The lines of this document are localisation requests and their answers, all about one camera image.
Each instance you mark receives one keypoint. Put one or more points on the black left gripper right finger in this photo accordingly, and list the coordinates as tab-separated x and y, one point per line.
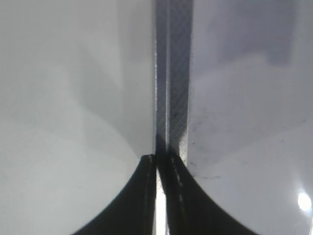
190	211

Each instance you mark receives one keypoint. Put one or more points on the white board with grey frame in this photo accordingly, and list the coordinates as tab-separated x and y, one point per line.
234	100

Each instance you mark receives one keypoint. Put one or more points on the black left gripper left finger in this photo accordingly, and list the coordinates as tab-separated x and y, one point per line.
132	210

